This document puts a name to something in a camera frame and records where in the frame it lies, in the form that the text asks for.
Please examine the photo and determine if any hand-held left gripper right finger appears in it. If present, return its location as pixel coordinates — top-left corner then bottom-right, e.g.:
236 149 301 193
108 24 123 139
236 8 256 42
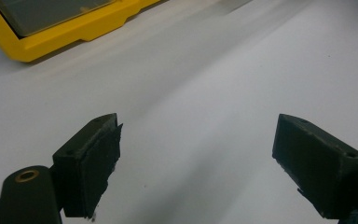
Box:
271 113 358 220

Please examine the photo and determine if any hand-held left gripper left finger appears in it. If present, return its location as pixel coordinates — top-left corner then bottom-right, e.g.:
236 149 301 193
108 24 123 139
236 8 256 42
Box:
52 113 123 219

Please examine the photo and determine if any yellow plastic organizer box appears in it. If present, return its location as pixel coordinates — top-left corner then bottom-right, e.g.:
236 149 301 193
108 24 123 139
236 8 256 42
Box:
0 0 162 63

